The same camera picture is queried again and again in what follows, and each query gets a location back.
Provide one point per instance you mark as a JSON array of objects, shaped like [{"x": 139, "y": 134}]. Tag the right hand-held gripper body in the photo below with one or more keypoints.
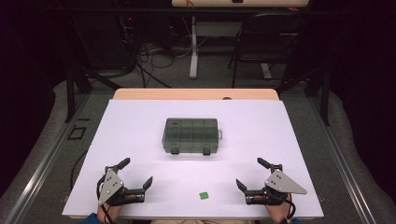
[{"x": 280, "y": 183}]

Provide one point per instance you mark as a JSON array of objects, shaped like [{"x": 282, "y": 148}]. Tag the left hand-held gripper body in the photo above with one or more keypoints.
[{"x": 110, "y": 186}]

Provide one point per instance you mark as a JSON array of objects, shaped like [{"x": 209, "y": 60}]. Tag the small green block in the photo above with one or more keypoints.
[{"x": 204, "y": 195}]

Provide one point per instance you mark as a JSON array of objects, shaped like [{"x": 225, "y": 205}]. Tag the grey clear compartment box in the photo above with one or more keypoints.
[{"x": 190, "y": 135}]

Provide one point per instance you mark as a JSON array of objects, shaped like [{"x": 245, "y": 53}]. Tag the person's left hand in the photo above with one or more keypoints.
[{"x": 107, "y": 213}]

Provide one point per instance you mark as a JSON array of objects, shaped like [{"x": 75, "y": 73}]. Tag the person's right hand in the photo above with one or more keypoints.
[{"x": 280, "y": 211}]

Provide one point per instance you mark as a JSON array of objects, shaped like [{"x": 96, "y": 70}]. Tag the white board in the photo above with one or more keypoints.
[{"x": 249, "y": 130}]

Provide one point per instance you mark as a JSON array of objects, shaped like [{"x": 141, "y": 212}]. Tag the black metal stand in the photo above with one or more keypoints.
[
  {"x": 325, "y": 99},
  {"x": 70, "y": 93}
]

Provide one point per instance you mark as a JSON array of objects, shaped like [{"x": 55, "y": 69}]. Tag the light wooden table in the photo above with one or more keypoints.
[{"x": 193, "y": 94}]

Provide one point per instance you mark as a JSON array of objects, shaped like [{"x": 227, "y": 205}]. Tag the black folding chair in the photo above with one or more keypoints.
[{"x": 264, "y": 37}]

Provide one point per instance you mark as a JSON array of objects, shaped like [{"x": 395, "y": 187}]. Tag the white desk leg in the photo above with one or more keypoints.
[{"x": 194, "y": 53}]

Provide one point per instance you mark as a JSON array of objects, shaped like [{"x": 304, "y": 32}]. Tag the white desk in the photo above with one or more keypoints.
[{"x": 218, "y": 3}]

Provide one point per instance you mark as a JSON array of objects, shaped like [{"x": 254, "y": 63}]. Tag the aluminium floor rail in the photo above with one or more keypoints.
[
  {"x": 342, "y": 161},
  {"x": 43, "y": 161}
]

